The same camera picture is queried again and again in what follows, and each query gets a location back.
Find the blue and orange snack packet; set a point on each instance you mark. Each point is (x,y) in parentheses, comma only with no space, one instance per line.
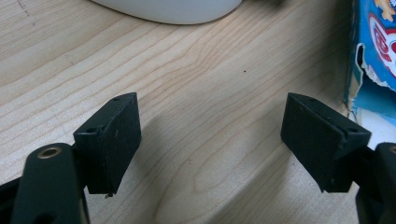
(373,62)

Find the white pedal trash can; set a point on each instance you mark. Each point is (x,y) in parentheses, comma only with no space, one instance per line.
(168,11)

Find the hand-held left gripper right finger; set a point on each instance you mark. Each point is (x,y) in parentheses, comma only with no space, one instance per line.
(320,146)

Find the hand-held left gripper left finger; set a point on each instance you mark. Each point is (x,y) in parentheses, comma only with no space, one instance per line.
(109,146)

